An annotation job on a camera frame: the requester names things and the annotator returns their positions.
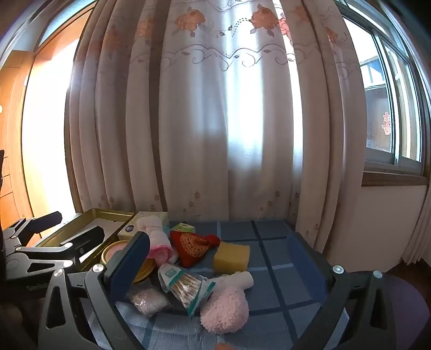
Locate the floral cream curtain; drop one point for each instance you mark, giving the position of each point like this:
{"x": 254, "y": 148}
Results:
{"x": 219, "y": 117}

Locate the floral tissue box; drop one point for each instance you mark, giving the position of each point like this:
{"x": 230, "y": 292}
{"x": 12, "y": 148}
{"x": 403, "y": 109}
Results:
{"x": 153, "y": 217}

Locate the red embroidered pouch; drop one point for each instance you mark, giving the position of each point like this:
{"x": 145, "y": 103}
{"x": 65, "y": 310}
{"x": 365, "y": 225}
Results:
{"x": 192, "y": 247}

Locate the pink white towel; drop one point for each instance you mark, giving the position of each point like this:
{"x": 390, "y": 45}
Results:
{"x": 158, "y": 242}

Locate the aluminium sliding window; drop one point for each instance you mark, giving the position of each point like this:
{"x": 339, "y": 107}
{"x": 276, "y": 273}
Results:
{"x": 397, "y": 84}

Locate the yellow sponge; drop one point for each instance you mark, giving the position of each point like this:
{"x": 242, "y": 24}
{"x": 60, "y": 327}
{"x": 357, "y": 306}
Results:
{"x": 232, "y": 257}

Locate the white cloth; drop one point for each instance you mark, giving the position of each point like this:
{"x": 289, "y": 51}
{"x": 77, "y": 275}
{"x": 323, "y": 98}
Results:
{"x": 240, "y": 280}

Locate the wooden door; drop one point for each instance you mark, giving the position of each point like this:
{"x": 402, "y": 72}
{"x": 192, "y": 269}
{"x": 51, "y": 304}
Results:
{"x": 15, "y": 134}

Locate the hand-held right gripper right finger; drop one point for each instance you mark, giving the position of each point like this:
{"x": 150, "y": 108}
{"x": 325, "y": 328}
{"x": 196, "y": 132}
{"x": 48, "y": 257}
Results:
{"x": 303, "y": 269}

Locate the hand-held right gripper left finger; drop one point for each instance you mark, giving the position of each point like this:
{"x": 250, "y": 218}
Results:
{"x": 129, "y": 266}

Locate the purple round seat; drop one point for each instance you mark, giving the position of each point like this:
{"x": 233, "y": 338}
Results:
{"x": 407, "y": 303}

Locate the wooden window sill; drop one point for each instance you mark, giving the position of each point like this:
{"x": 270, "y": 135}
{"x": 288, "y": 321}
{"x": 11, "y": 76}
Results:
{"x": 394, "y": 178}

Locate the pink fluffy cloth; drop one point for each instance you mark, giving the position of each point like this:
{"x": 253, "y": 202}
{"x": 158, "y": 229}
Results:
{"x": 224, "y": 311}

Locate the round gold tin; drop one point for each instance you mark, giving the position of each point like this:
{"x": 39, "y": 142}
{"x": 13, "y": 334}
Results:
{"x": 112, "y": 250}

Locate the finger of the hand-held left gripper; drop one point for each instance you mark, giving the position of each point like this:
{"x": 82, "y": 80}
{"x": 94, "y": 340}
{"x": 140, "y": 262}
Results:
{"x": 91, "y": 235}
{"x": 47, "y": 218}

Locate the cotton swab packet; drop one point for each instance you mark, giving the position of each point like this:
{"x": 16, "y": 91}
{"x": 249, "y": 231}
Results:
{"x": 183, "y": 286}

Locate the red window sticker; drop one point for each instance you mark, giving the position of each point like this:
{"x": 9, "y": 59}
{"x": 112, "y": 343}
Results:
{"x": 386, "y": 124}

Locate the gold rectangular tin tray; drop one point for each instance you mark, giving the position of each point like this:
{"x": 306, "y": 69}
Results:
{"x": 84, "y": 214}

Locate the pale pleated side curtain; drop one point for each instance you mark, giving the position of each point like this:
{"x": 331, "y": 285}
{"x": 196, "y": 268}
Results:
{"x": 417, "y": 235}

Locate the green tissue pack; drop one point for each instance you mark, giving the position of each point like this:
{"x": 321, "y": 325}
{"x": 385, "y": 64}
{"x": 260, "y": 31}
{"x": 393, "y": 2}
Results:
{"x": 183, "y": 227}

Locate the white cotton pad bag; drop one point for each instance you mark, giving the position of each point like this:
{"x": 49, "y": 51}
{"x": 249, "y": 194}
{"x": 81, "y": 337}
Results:
{"x": 146, "y": 299}

